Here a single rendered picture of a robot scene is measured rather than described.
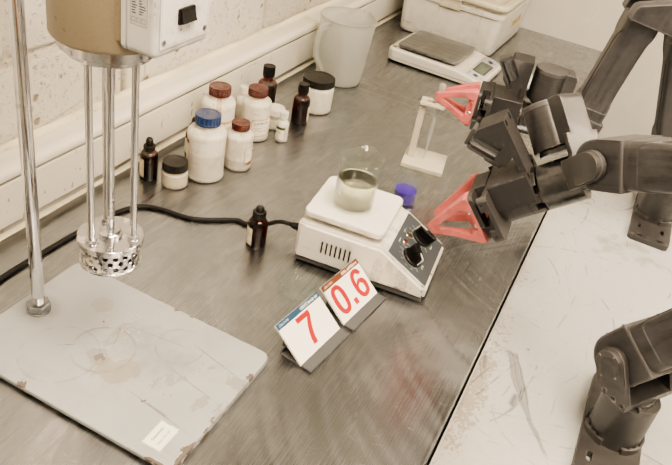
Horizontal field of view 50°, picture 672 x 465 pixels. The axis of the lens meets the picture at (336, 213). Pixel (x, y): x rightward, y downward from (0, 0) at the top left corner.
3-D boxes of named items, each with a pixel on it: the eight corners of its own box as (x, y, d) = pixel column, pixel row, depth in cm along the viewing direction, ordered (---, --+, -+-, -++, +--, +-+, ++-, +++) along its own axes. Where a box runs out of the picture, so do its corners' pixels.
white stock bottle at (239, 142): (225, 172, 123) (229, 127, 118) (221, 158, 126) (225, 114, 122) (252, 172, 124) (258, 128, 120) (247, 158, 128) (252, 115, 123)
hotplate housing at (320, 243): (440, 258, 112) (453, 216, 108) (421, 306, 101) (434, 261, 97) (309, 213, 116) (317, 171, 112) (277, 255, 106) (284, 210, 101)
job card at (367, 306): (385, 299, 101) (391, 277, 99) (352, 332, 94) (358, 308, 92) (349, 280, 103) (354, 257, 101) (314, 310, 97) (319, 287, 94)
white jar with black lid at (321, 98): (326, 118, 147) (331, 86, 143) (294, 110, 148) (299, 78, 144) (333, 106, 153) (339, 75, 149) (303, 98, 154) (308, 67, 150)
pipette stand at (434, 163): (446, 159, 141) (463, 99, 134) (441, 177, 134) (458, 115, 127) (407, 148, 142) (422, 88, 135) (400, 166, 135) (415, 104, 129)
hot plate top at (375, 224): (404, 202, 109) (405, 197, 108) (382, 241, 99) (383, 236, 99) (331, 178, 111) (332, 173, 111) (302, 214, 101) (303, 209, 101)
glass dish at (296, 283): (277, 301, 97) (279, 288, 96) (277, 276, 102) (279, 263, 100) (317, 304, 98) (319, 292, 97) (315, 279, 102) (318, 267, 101)
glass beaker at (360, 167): (365, 224, 101) (377, 172, 97) (324, 209, 103) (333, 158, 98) (380, 202, 107) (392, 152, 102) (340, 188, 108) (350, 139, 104)
